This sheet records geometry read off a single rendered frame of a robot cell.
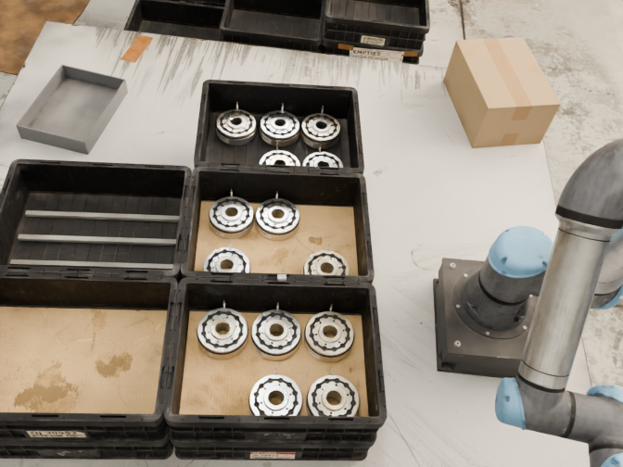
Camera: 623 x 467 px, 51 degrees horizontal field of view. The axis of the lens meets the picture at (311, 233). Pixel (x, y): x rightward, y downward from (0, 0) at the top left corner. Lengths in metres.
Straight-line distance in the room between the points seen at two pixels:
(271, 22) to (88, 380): 1.88
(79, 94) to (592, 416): 1.60
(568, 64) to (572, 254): 2.72
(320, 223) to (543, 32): 2.53
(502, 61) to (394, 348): 0.96
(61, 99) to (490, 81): 1.25
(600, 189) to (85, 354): 0.99
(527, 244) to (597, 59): 2.51
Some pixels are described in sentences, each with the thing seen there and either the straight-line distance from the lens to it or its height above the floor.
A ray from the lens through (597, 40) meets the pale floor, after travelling 3.95.
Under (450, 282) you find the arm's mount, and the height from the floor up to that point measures 0.80.
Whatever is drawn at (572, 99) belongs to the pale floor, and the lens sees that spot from 3.48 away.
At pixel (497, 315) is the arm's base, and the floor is 0.85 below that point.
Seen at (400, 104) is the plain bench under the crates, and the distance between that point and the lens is 2.06.
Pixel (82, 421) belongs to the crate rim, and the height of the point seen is 0.93.
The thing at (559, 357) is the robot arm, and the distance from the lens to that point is 1.07.
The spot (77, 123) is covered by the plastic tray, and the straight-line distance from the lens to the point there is 1.98.
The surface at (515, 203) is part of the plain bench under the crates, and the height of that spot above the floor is 0.70.
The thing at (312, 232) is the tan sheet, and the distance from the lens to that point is 1.52.
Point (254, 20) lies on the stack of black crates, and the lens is 2.86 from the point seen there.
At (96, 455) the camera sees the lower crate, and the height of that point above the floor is 0.72.
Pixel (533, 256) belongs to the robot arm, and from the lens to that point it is 1.35.
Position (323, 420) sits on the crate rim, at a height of 0.93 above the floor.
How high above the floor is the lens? 2.05
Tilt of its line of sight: 53 degrees down
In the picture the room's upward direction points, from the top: 8 degrees clockwise
